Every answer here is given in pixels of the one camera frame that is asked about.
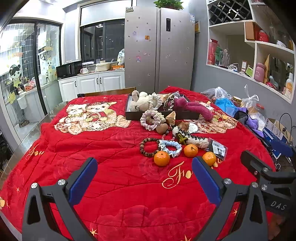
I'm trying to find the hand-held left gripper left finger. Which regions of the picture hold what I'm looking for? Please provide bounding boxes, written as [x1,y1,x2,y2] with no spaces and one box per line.
[22,158,99,241]

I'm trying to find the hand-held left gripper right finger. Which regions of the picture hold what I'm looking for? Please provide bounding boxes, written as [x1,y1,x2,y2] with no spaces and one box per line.
[191,156,269,241]

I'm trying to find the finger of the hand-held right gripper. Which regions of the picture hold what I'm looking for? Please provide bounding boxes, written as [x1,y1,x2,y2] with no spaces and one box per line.
[240,150,277,186]

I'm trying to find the tangerine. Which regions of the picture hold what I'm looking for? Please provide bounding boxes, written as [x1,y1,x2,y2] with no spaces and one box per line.
[184,144,199,158]
[154,151,170,167]
[202,152,217,166]

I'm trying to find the white fluffy claw clip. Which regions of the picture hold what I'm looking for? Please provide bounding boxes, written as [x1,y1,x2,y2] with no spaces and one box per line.
[172,126,210,149]

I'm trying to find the blue white crochet scrunchie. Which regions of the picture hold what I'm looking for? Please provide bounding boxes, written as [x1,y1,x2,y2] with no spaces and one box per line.
[158,139,183,158]

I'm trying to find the wooden bead bracelet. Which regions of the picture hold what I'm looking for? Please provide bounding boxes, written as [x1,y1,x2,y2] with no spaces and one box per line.
[139,137,162,156]

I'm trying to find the brown heart ornament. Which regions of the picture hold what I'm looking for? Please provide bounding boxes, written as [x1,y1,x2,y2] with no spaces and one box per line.
[156,123,169,135]

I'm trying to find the dark shallow cardboard box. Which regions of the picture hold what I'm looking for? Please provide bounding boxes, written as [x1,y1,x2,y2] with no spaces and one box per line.
[125,93,200,120]

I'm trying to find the pink white crochet scrunchie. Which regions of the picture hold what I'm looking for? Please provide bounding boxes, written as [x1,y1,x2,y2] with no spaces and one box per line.
[140,110,167,130]

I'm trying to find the blue white cardboard box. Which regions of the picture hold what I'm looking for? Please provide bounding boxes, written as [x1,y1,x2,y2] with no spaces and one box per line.
[262,118,289,158]

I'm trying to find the black barcode packet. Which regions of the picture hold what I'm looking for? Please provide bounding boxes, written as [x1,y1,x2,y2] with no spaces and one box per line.
[207,137,228,161]

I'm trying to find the red printed blanket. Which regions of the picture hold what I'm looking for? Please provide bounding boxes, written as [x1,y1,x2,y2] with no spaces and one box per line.
[0,87,278,241]

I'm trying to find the plastic bags with food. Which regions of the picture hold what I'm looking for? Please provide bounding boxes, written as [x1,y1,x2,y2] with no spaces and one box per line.
[233,107,264,137]

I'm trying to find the blue plastic bag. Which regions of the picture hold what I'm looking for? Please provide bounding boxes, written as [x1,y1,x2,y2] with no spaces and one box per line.
[215,98,238,117]

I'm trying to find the magenta fluffy hair accessory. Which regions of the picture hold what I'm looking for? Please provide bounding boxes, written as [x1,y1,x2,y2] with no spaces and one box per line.
[172,97,214,121]

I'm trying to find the cream bottle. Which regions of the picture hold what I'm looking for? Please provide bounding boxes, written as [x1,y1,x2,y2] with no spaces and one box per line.
[285,72,294,99]

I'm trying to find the pink case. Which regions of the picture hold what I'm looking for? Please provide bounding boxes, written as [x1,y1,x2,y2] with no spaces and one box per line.
[254,62,266,82]

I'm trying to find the wooden chair back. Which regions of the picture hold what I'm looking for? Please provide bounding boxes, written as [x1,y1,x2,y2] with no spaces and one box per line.
[77,87,137,98]

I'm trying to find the cream plush toy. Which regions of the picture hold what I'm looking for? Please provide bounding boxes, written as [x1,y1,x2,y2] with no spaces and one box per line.
[128,90,149,112]

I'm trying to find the white kitchen cabinet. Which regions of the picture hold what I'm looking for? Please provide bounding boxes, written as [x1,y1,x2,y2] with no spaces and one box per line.
[58,71,125,102]

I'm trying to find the green gift box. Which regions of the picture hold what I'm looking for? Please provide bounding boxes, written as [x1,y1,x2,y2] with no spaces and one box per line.
[215,46,223,66]

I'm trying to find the black microwave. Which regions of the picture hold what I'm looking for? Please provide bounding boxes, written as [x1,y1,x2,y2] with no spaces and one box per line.
[56,61,82,79]

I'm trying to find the red gift box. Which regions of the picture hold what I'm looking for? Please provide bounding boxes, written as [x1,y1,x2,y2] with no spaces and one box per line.
[207,39,219,65]

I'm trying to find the cream basin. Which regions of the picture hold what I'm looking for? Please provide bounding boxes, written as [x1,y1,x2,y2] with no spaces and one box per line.
[95,61,111,72]

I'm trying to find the cartoon girl sticker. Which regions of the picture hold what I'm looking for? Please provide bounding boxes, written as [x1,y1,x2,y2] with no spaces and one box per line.
[7,64,25,103]

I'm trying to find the red jar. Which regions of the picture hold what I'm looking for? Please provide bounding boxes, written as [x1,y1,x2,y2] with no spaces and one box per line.
[258,30,270,42]

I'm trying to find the brown box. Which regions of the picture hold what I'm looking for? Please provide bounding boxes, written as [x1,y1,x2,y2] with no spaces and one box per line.
[245,22,257,41]

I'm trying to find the silver double-door refrigerator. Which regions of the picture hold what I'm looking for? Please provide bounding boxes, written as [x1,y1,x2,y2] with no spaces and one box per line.
[124,5,196,93]

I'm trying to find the dark kitchen window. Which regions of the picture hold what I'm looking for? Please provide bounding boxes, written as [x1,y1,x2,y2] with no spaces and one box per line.
[80,19,125,64]

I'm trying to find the glass sliding door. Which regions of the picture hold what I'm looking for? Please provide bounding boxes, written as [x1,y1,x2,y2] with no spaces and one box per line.
[0,20,63,144]

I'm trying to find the wine rack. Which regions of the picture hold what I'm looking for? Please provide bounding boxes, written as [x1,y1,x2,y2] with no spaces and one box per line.
[208,0,252,25]

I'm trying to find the potted plant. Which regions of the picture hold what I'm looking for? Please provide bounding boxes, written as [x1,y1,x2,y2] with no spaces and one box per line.
[154,0,183,10]

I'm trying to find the white wall shelf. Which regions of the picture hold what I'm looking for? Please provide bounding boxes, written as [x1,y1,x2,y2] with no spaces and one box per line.
[206,0,296,105]

